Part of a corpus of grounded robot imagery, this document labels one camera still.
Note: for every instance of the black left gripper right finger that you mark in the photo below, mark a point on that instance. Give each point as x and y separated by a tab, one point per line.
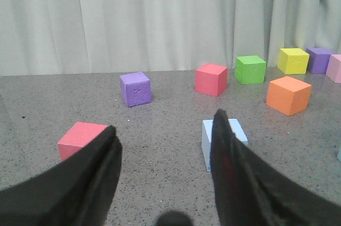
248	191

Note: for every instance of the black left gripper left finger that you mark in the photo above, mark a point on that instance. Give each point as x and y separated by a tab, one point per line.
77	191

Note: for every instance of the blue foam block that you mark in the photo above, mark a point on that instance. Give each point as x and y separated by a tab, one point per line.
207	126

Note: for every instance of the red foam block near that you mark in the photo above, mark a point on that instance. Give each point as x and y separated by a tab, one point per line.
80	135

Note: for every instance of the red foam block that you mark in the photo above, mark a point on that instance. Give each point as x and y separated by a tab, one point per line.
80	135
211	79

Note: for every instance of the orange foam block centre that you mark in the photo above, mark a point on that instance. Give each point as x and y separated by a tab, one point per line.
288	95

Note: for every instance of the purple foam block left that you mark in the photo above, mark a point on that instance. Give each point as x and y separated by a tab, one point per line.
135	89

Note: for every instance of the purple foam block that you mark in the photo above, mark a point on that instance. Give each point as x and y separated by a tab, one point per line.
318	59
135	89

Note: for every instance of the green foam block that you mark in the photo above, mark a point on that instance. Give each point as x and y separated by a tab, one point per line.
250	69

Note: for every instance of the yellow foam block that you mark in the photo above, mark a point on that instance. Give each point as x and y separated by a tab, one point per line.
293	61

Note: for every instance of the pink foam block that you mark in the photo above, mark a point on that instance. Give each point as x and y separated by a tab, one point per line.
334	68

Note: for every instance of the purple foam block right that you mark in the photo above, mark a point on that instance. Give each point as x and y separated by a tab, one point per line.
318	59

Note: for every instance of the white curtain backdrop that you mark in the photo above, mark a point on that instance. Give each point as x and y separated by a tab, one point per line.
87	36

